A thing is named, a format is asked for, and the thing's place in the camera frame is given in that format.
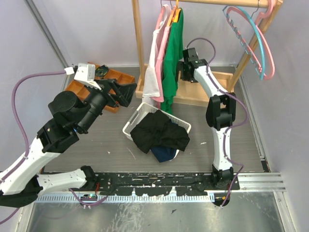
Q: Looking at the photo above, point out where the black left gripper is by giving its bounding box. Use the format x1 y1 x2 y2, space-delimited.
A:
79 79 138 133

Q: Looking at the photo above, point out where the black t shirt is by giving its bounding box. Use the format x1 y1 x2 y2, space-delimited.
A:
130 110 190 154

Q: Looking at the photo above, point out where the light blue metal-hook hanger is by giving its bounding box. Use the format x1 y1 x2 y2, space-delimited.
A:
222 6 266 80

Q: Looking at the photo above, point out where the navy blue t shirt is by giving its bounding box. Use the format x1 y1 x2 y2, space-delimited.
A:
150 146 177 163

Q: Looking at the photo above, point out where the pink plastic hanger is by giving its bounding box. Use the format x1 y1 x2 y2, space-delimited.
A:
223 0 275 80

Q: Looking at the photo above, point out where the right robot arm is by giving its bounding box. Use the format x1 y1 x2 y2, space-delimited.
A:
179 48 236 190

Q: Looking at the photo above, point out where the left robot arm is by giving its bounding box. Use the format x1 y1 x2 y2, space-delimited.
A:
0 79 137 208

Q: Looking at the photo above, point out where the green t shirt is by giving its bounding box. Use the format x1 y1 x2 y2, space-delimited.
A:
161 11 184 114

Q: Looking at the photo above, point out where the white t shirt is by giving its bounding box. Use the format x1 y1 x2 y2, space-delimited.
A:
142 30 159 107

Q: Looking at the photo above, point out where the pink t shirt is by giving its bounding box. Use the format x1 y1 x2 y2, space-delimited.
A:
153 4 176 109

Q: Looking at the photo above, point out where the yellow plastic hanger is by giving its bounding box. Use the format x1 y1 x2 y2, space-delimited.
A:
172 0 181 23

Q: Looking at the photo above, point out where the dark rolled sock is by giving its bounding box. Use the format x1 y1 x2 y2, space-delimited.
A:
95 65 109 79

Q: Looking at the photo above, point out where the wooden clothes rack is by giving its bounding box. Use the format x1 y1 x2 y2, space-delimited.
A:
131 0 283 106

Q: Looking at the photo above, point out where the white plastic basket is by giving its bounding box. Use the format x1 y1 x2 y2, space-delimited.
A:
123 103 191 156

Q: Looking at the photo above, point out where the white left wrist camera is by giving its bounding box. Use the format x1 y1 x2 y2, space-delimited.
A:
64 63 101 90

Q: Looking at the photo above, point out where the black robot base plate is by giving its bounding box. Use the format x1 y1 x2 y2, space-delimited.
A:
69 172 240 197

